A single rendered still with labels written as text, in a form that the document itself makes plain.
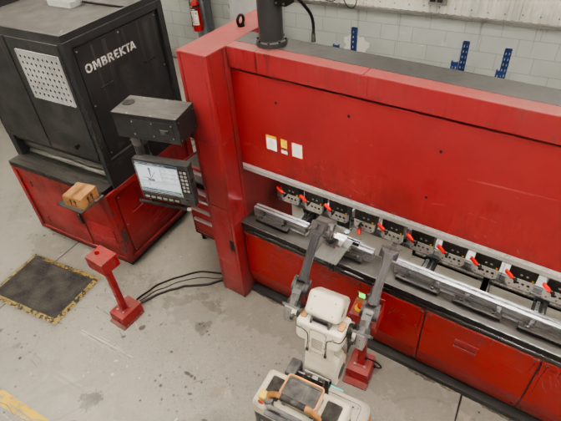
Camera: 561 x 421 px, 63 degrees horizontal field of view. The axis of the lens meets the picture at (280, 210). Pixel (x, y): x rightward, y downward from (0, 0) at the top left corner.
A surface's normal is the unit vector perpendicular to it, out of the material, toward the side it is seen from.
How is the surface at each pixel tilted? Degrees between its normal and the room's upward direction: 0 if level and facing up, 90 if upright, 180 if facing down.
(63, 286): 0
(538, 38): 90
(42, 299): 0
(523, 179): 90
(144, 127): 90
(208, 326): 0
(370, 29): 90
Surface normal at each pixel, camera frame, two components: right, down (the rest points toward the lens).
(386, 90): -0.55, 0.57
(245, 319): -0.06, -0.76
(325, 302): -0.39, -0.07
